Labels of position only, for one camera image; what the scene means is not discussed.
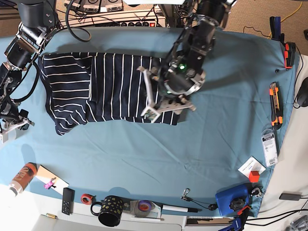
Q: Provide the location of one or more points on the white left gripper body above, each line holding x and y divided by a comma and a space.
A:
154, 110

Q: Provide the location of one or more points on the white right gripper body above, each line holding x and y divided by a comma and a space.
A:
12, 123

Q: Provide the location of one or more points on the navy white striped t-shirt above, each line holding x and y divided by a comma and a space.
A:
93, 87

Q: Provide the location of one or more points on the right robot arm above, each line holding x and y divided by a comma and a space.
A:
39, 23

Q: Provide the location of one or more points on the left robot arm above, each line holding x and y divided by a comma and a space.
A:
169, 85

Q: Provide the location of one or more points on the teal table cloth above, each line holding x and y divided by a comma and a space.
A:
201, 150

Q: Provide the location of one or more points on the orange brown bottle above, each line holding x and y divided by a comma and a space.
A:
22, 179

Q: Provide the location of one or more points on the black remote control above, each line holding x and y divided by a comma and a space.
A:
67, 201

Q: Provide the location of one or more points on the black power strip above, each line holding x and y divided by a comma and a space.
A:
144, 24

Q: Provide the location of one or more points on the purple tape roll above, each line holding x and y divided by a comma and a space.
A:
144, 205

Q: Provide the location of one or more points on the white black marker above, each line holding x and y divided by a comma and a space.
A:
180, 209

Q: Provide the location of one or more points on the red tape roll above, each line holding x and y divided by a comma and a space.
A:
86, 199

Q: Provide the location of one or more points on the black mug yellow pattern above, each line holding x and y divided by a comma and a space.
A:
111, 209

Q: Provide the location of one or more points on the white paper card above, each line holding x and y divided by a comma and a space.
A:
251, 165

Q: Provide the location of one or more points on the blue plastic box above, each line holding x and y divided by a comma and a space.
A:
224, 198

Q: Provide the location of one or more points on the clear plastic bit case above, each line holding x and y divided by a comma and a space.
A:
269, 147

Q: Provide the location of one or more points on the small orange cube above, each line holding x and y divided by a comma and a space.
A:
254, 176

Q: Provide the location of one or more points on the orange black utility knife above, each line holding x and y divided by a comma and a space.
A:
276, 107

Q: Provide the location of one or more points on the black knob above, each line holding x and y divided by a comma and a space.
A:
237, 204

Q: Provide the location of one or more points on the blue black bar clamp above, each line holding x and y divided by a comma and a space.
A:
239, 222

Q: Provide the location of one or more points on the black computer mouse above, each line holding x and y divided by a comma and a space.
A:
302, 96

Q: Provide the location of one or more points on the orange black clamp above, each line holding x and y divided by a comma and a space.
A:
289, 54

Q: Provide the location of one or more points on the black power adapter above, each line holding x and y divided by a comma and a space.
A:
290, 196

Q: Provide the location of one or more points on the blue clamp handle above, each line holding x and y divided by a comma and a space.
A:
275, 26

